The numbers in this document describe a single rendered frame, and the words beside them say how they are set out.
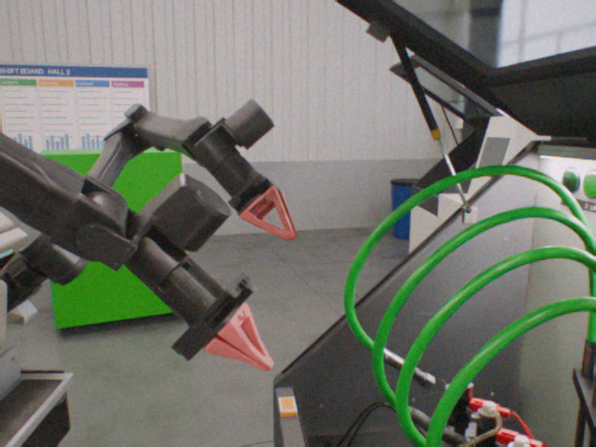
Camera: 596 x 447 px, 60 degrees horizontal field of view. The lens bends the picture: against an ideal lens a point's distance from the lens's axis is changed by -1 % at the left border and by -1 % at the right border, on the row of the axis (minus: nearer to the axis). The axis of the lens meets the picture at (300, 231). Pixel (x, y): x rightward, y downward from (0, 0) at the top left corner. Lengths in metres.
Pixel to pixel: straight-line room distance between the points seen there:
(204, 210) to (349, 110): 7.10
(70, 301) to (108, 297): 0.26
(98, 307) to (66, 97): 3.65
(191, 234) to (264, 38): 6.85
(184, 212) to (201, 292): 0.09
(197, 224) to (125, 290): 3.46
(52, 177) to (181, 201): 0.12
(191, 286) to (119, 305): 3.46
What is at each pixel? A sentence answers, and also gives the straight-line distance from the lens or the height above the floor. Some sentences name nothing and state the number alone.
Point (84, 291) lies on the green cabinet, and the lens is 3.98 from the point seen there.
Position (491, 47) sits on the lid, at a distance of 0.93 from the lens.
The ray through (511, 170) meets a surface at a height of 1.42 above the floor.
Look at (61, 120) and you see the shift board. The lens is 7.08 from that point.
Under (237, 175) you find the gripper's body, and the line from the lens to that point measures 0.79.
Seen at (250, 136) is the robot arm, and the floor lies 1.46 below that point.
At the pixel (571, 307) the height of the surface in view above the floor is 1.31.
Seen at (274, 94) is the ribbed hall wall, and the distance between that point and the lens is 7.28.
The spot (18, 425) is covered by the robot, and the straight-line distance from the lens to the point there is 0.92.
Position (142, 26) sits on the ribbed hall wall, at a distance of 7.17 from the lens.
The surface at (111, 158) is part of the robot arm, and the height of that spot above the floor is 1.41.
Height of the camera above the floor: 1.47
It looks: 11 degrees down
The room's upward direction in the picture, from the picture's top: straight up
